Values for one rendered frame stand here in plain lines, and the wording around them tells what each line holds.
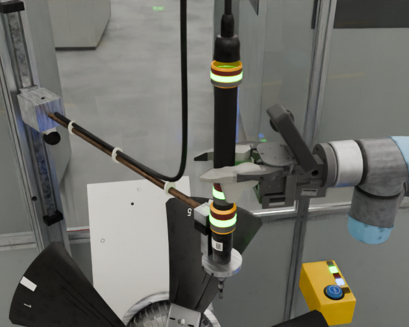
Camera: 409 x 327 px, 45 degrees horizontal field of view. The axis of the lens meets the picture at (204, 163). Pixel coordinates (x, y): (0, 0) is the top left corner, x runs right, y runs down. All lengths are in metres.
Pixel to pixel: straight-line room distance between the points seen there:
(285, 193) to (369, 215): 0.17
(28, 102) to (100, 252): 0.40
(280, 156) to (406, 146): 0.20
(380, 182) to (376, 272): 1.32
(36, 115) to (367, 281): 1.48
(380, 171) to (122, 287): 0.72
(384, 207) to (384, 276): 1.31
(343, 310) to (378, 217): 0.58
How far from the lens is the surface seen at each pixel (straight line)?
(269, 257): 1.89
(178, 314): 1.07
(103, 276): 1.27
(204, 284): 1.02
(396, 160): 0.83
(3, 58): 1.28
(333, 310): 1.40
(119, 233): 1.26
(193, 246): 1.05
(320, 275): 1.45
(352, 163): 0.79
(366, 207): 0.87
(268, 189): 0.78
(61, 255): 1.00
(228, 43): 0.67
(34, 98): 1.25
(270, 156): 0.77
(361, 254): 2.03
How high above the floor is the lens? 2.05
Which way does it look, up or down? 31 degrees down
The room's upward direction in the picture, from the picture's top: straight up
